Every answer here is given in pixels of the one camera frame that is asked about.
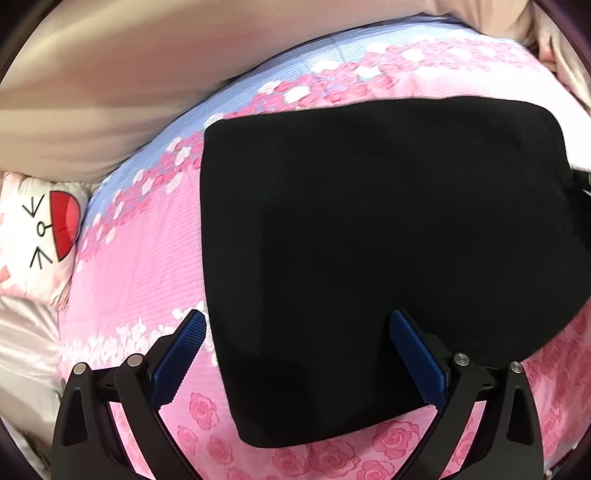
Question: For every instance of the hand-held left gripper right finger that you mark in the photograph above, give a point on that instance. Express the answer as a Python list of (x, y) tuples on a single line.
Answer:
[(415, 357)]

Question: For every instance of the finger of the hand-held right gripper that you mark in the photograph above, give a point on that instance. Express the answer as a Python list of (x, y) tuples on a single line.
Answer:
[(582, 179)]

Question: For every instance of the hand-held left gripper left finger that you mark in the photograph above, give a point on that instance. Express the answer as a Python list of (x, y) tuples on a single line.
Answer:
[(178, 357)]

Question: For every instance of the black pants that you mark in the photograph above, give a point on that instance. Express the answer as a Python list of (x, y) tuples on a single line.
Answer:
[(378, 207)]

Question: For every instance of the pink rose print blanket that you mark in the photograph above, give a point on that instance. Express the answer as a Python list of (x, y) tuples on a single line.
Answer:
[(138, 240)]

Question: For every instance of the shiny pale pink sheet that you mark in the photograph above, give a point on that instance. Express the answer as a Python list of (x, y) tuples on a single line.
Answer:
[(23, 360)]

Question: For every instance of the white cat face pillow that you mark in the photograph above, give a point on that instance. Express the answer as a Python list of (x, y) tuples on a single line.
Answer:
[(39, 230)]

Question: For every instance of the beige cloth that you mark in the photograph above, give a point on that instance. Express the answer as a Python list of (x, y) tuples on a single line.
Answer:
[(129, 83)]

